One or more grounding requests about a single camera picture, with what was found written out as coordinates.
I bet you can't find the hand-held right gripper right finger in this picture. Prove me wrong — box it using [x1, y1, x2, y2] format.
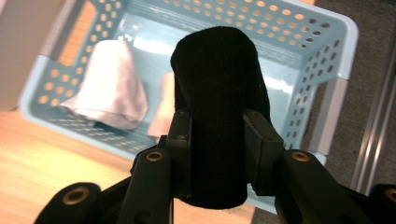
[243, 107, 285, 197]

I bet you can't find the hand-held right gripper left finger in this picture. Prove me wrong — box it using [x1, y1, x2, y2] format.
[166, 107, 192, 199]

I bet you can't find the pink sock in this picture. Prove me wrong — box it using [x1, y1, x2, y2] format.
[147, 71, 176, 141]

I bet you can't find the black sock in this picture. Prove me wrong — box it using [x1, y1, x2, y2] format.
[170, 26, 272, 210]

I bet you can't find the blue perforated plastic basket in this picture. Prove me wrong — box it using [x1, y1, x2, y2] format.
[18, 0, 359, 216]

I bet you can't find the white sock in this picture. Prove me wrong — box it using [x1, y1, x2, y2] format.
[59, 39, 149, 131]

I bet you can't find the aluminium floor rail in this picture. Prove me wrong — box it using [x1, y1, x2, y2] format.
[349, 40, 396, 195]

